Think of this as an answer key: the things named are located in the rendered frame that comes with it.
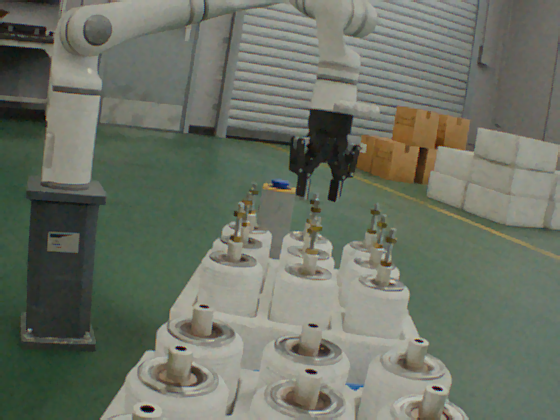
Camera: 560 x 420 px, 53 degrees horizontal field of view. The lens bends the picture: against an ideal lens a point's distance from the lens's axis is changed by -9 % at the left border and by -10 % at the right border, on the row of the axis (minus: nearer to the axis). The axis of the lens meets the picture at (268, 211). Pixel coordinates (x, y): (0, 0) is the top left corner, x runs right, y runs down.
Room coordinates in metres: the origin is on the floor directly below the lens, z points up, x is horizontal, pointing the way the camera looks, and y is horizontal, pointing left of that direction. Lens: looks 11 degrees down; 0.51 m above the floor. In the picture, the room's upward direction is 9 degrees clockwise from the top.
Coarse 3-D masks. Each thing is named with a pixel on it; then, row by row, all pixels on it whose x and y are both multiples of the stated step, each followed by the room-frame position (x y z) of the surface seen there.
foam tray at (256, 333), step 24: (192, 288) 0.97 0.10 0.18; (264, 288) 1.03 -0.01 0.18; (336, 288) 1.09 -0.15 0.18; (192, 312) 0.86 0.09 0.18; (216, 312) 0.87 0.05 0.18; (264, 312) 0.91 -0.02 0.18; (336, 312) 0.96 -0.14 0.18; (408, 312) 1.01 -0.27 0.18; (240, 336) 0.85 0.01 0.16; (264, 336) 0.85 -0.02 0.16; (336, 336) 0.85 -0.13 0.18; (360, 336) 0.86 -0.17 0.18; (408, 336) 0.89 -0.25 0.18; (360, 360) 0.84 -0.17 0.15; (360, 384) 0.84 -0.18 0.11
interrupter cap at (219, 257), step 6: (216, 252) 0.95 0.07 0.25; (222, 252) 0.95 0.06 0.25; (210, 258) 0.91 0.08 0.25; (216, 258) 0.91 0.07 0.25; (222, 258) 0.93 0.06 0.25; (240, 258) 0.94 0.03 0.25; (246, 258) 0.94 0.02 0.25; (252, 258) 0.94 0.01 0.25; (222, 264) 0.89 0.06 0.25; (228, 264) 0.89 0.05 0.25; (234, 264) 0.89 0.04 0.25; (240, 264) 0.90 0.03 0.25; (246, 264) 0.90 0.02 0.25; (252, 264) 0.91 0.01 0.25
